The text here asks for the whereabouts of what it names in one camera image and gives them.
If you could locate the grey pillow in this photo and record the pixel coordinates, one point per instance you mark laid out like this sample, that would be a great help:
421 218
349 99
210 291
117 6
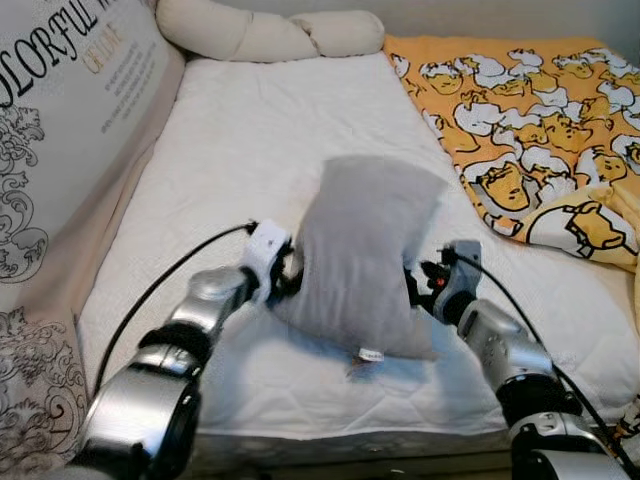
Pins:
360 250

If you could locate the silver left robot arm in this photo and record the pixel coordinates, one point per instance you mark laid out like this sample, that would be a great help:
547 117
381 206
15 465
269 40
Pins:
140 400

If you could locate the white quilted mattress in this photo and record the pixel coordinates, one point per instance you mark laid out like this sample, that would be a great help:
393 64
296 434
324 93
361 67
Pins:
250 130

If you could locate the beige long knotted pillow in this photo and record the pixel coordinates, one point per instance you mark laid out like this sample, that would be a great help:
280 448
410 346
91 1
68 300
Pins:
230 30

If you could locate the brown ornate print cushion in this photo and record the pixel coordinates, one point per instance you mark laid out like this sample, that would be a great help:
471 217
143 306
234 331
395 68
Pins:
35 390

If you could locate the grey text print cushion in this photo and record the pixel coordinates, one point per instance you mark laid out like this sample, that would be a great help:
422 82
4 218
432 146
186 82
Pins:
70 110

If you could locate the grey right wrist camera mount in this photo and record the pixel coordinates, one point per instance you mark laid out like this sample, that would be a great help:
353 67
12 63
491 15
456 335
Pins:
462 275

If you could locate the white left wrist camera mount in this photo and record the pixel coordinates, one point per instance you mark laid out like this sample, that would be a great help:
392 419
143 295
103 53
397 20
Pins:
265 250

